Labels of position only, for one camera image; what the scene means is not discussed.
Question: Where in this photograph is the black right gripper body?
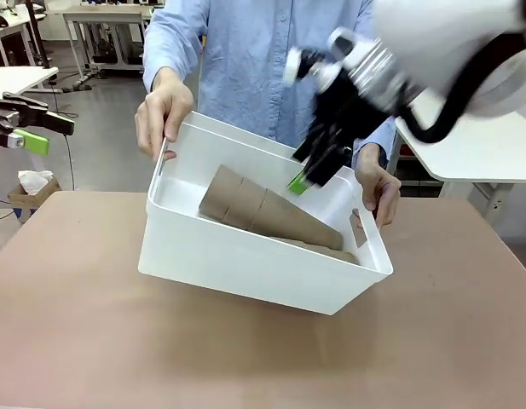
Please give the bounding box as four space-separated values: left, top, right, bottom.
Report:
304 53 387 146

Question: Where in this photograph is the tan paper cup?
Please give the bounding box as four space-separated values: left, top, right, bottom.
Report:
223 176 269 228
248 188 345 251
197 164 246 222
279 237 361 266

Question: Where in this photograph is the white plastic basket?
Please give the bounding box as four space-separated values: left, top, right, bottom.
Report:
137 110 395 317

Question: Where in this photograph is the person's left forearm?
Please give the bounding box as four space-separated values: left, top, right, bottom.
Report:
358 114 396 150

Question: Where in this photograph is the person's right forearm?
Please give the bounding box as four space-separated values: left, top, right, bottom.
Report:
142 6 206 97

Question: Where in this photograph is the person's left hand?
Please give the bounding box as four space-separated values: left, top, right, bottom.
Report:
355 142 402 230

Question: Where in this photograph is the person's right hand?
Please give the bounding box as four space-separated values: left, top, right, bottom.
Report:
134 78 196 163

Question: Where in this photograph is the white tissue paper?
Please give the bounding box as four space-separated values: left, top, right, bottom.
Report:
17 169 55 195

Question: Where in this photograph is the white office table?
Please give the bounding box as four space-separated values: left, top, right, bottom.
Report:
0 66 60 101

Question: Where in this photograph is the cardboard box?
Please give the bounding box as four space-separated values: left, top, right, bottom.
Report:
7 176 62 226

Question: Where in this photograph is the black pole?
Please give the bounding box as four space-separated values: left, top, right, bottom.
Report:
26 0 51 70

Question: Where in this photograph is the white background desk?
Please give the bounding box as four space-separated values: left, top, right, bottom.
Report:
0 15 36 67

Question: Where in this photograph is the person in blue shirt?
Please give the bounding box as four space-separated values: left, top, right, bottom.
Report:
142 0 398 171

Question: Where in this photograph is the grey background table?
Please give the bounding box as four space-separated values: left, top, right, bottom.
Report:
61 9 147 91

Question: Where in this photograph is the white rounded table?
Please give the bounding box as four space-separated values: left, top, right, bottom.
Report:
393 111 526 233

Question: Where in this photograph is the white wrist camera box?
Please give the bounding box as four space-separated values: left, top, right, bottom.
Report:
327 26 360 59

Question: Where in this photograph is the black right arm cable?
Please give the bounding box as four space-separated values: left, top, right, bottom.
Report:
396 29 526 145

